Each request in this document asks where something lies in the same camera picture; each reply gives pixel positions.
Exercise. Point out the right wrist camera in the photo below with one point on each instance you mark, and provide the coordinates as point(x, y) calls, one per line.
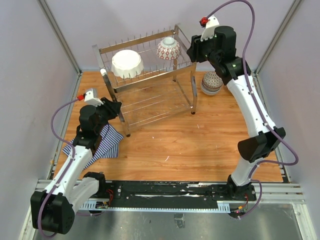
point(209, 24)

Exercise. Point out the white scalloped bowl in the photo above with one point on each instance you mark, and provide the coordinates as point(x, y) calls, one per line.
point(127, 64)

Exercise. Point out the blue white striped cloth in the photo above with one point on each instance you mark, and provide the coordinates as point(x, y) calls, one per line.
point(109, 145)

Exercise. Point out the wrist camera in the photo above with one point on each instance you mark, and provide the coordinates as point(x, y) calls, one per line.
point(90, 97)
point(209, 24)

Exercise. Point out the plain white bowl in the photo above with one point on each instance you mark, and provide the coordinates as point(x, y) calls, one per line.
point(209, 92)

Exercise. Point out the steel two-tier dish rack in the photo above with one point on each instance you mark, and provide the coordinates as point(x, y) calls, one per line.
point(164, 88)

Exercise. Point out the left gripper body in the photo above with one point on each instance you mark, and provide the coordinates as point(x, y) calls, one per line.
point(101, 111)

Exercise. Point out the brown lattice pattern bowl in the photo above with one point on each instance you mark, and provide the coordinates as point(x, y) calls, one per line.
point(211, 81)

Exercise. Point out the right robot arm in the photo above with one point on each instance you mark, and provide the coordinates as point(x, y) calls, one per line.
point(264, 135)

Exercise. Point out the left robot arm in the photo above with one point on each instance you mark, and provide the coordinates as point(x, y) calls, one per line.
point(54, 208)

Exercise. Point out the red diamond pattern bowl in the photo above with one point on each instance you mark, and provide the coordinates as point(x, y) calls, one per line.
point(168, 49)

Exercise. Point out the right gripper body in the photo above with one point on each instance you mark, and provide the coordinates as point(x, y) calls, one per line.
point(203, 50)

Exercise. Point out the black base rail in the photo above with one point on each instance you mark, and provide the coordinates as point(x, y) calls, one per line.
point(171, 195)

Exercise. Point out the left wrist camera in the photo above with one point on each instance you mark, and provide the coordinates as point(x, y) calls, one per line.
point(90, 97)

